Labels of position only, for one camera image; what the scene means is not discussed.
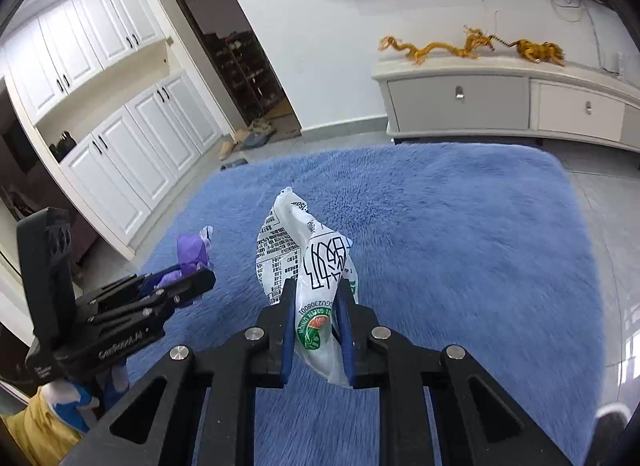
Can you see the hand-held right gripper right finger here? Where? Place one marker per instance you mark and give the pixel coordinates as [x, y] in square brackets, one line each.
[345, 341]

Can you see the golden dragon figurine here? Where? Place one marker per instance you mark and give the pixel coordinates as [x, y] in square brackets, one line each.
[425, 48]

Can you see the golden tiger figurine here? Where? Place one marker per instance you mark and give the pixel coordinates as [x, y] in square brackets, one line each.
[540, 51]

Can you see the person's left hand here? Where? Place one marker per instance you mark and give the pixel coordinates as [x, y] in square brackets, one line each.
[70, 401]

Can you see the blue fluffy blanket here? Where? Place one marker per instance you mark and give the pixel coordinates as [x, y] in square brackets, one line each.
[450, 246]

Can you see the white television cabinet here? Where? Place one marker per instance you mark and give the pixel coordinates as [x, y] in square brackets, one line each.
[500, 95]

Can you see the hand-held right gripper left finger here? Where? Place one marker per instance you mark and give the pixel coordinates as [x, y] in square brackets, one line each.
[286, 341]

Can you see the white power strip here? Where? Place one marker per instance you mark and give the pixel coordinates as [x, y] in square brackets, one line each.
[621, 63]

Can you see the white panelled cupboard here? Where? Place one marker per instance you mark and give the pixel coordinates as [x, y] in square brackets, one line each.
[125, 120]

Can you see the person's left forearm yellow sleeve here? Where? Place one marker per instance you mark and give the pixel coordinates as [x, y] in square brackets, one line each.
[35, 431]

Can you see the wooden shoe rack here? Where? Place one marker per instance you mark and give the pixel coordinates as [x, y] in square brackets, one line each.
[240, 70]

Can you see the white printed plastic wrapper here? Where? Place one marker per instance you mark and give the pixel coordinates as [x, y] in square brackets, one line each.
[320, 256]

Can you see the grey shoes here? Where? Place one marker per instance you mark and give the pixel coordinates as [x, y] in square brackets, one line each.
[257, 138]

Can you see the dark slipper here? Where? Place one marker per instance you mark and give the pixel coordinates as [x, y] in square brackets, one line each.
[232, 164]

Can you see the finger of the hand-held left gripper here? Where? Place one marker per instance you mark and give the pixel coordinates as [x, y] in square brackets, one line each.
[120, 288]
[190, 283]

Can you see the purple plastic wrapper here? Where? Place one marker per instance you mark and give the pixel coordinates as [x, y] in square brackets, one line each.
[190, 251]

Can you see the tan slippers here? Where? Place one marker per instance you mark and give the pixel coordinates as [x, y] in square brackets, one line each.
[227, 148]

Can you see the dark shoes in niche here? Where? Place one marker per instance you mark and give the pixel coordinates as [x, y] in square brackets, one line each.
[62, 143]

